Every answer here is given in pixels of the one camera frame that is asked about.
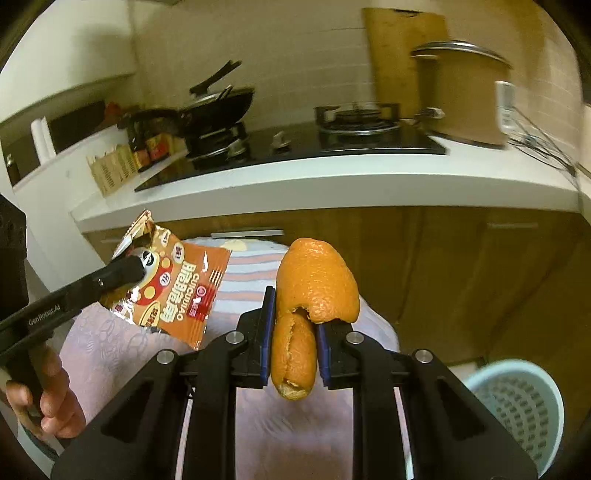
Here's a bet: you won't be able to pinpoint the white power adapter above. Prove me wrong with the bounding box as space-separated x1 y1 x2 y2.
495 80 516 133

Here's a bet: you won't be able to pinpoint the printed tablecloth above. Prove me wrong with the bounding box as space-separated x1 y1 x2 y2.
60 237 400 480

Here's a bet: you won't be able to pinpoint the black wok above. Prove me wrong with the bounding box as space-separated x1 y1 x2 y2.
117 87 256 137

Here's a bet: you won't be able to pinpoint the wooden base cabinet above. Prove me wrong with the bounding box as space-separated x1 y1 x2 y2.
81 205 591 366

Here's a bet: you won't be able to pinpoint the beige rice cooker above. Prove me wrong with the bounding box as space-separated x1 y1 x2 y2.
411 41 513 148

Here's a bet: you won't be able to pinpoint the wicker basket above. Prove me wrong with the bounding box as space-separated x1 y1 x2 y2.
87 144 140 198

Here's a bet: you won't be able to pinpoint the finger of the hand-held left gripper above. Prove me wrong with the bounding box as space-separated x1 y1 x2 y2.
64 251 157 320

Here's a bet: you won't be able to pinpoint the black cables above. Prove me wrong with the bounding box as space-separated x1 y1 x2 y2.
505 108 591 195

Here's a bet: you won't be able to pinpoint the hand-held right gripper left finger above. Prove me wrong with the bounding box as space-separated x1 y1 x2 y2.
51 285 278 480

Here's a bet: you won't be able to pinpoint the person's left hand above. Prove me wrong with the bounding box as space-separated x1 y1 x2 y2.
0 344 87 439

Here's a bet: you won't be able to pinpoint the light blue plastic basket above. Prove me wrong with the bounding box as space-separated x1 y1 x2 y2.
462 359 565 477

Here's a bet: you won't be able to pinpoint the black burner grate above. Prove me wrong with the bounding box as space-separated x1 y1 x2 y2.
185 122 251 163
315 103 402 136

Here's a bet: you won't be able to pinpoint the wooden cutting board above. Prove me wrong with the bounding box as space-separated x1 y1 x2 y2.
362 7 450 121

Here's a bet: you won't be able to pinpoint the wok lid with black handle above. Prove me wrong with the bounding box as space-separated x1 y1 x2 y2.
188 60 243 101

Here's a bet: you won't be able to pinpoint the orange peel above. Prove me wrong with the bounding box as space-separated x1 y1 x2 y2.
270 237 361 401

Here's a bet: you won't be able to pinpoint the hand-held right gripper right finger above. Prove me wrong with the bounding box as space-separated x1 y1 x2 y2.
316 320 539 480

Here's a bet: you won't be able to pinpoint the black glass gas hob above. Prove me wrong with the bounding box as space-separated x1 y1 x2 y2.
134 117 451 193

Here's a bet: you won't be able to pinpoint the orange snack packet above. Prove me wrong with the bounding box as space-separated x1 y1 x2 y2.
99 209 232 352

